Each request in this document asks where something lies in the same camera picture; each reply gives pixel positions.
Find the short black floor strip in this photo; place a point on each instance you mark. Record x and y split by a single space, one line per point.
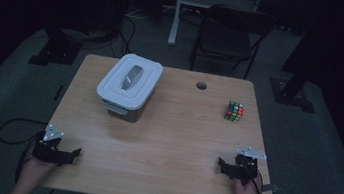
58 92

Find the black stand with flat base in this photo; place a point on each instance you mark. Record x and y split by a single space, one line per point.
55 51
295 93

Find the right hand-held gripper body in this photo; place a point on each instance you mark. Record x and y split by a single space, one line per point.
246 169

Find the transparent brown storage box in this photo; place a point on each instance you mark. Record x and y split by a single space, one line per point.
133 116

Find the round grey floor base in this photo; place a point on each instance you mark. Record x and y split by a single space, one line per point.
80 34

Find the white metal stand frame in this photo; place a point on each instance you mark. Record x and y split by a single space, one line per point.
175 20

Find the multicoloured puzzle cube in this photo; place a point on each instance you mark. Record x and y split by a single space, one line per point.
234 112

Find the black folding chair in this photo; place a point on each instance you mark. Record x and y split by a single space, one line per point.
224 38

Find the person's left hand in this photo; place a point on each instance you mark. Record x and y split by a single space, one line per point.
36 168

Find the person's right hand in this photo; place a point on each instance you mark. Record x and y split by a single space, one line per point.
248 192

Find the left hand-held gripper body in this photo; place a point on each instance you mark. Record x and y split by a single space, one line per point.
46 152

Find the grey tape strip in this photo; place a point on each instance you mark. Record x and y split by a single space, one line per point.
270 187

